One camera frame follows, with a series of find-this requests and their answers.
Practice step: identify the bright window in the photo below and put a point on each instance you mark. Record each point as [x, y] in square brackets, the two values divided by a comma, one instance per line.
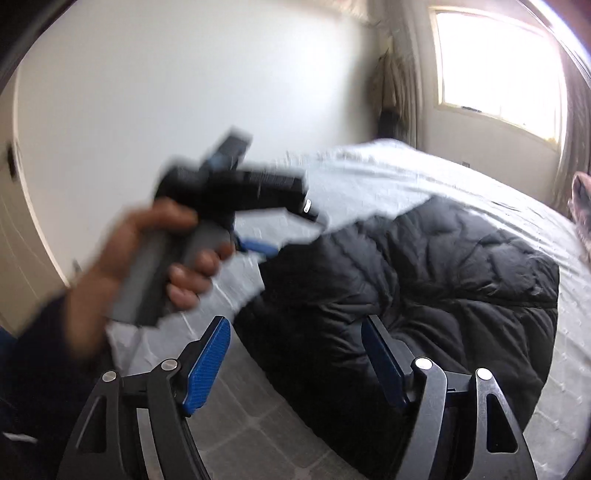
[498, 69]

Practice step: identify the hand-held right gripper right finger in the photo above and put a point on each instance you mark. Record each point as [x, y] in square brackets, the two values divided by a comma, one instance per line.
[383, 360]

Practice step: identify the dark hanging garment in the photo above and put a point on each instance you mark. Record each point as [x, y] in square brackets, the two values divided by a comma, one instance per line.
[392, 124]

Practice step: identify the olive hanging coat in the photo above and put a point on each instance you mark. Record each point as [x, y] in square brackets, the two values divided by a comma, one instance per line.
[388, 83]

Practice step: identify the pink and grey folded quilt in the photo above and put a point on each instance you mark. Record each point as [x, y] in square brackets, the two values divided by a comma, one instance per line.
[582, 194]

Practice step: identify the person's left hand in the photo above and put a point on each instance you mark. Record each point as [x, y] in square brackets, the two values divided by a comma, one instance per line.
[106, 277]

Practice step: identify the white door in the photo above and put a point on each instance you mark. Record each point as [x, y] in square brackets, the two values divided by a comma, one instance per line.
[27, 254]

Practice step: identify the person's left forearm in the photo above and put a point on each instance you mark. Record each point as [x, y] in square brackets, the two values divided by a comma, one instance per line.
[37, 369]

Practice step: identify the black quilted jacket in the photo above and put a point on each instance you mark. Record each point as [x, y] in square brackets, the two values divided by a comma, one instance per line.
[415, 277]

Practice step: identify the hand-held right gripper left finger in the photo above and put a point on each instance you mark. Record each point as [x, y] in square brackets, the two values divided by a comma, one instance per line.
[207, 364]

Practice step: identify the grey patterned curtain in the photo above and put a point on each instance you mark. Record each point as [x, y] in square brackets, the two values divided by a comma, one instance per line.
[577, 138]
[415, 69]

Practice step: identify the bed with white checked bedspread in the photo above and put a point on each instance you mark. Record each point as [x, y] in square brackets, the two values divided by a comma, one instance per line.
[369, 175]

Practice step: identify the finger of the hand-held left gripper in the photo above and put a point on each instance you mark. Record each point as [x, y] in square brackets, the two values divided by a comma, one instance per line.
[258, 245]

